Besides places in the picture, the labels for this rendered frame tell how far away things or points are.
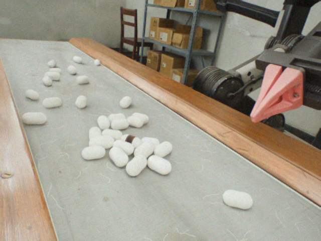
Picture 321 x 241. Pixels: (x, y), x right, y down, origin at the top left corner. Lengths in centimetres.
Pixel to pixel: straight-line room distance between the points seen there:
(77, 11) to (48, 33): 66
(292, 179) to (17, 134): 40
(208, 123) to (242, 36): 240
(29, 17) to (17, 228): 460
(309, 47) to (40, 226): 38
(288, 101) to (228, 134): 12
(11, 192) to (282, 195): 33
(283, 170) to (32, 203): 33
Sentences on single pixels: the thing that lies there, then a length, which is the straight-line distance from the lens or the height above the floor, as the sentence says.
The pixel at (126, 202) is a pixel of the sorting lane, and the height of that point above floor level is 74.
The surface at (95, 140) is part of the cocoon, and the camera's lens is 36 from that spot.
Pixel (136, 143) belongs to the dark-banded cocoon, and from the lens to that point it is 36.
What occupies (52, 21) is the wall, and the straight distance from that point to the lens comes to 483.
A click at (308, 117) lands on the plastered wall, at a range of 247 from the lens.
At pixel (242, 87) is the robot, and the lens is 79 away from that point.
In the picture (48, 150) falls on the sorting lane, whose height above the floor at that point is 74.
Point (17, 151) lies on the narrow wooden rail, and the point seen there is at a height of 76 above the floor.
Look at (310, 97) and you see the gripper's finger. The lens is 39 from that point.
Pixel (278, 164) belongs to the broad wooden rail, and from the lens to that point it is 41.
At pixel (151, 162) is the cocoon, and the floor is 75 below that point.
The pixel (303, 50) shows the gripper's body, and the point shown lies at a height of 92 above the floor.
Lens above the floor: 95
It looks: 25 degrees down
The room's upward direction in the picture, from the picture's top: 8 degrees clockwise
